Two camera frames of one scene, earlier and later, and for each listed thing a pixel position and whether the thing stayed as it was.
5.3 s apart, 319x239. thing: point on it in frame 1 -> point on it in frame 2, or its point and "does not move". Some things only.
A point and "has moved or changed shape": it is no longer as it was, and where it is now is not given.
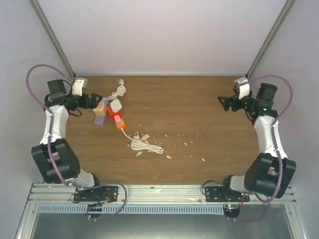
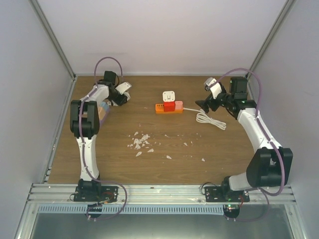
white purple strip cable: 121,90 has moved or changed shape
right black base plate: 216,193 does not move
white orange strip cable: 142,146 -> 202,118
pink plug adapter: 117,118 -> 178,104
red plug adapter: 112,113 -> 169,106
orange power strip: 121,124 -> 159,109
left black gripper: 92,105 -> 121,101
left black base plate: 104,193 does not move
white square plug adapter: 115,105 -> 168,96
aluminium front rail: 146,193 does not move
